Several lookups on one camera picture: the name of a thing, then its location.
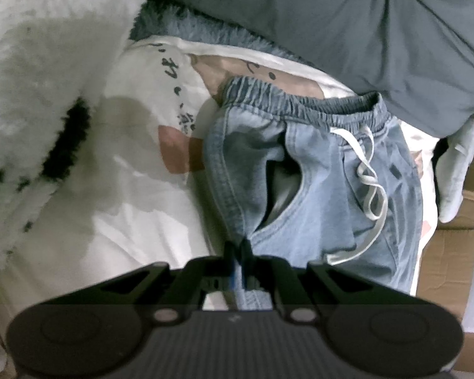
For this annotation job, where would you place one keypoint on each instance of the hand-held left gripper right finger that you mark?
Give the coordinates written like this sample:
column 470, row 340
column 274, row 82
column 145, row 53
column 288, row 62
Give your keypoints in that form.
column 247, row 274

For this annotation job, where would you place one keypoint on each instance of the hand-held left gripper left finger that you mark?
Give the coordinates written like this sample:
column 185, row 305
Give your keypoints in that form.
column 226, row 274

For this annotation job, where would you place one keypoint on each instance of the blue denim pants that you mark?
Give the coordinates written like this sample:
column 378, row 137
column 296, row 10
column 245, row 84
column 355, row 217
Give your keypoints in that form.
column 320, row 205

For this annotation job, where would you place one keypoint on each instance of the bear print bed sheet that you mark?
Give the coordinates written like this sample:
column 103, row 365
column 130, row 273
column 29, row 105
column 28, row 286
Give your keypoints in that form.
column 142, row 225

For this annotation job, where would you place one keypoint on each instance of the flattened cardboard box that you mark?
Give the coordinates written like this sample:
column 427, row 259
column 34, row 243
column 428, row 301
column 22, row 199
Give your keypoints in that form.
column 446, row 264

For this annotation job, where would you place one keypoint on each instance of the grey neck pillow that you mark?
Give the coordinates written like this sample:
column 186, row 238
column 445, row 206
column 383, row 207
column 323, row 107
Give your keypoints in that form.
column 454, row 166

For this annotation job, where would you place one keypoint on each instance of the blue grey fluffy cloth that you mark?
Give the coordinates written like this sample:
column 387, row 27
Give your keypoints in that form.
column 205, row 31

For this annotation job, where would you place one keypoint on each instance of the white black fluffy blanket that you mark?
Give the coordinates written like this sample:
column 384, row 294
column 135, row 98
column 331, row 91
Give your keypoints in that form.
column 43, row 87

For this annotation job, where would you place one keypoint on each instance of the dark grey pillow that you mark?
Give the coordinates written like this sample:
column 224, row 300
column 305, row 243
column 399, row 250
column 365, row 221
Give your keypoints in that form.
column 359, row 27

